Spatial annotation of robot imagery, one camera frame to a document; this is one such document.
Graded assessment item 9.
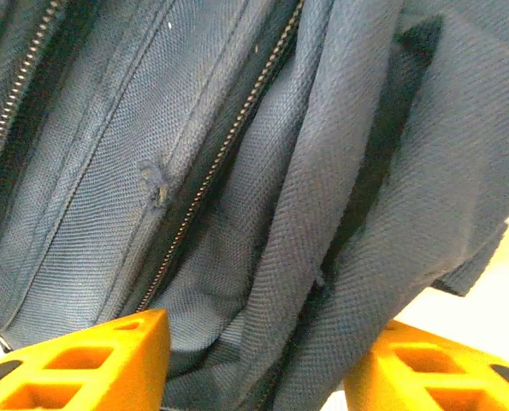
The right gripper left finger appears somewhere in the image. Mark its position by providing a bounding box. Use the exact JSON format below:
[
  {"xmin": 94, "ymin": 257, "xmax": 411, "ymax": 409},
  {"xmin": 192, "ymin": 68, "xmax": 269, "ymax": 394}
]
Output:
[{"xmin": 0, "ymin": 308, "xmax": 170, "ymax": 411}]

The navy blue student backpack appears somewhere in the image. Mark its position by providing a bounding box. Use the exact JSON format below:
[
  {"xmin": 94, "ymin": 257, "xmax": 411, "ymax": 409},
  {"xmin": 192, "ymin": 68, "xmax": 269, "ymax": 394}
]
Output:
[{"xmin": 0, "ymin": 0, "xmax": 509, "ymax": 411}]

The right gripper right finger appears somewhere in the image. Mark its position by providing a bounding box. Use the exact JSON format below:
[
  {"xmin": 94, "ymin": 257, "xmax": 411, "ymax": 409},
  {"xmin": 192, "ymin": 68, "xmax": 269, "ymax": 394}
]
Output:
[{"xmin": 343, "ymin": 319, "xmax": 509, "ymax": 411}]

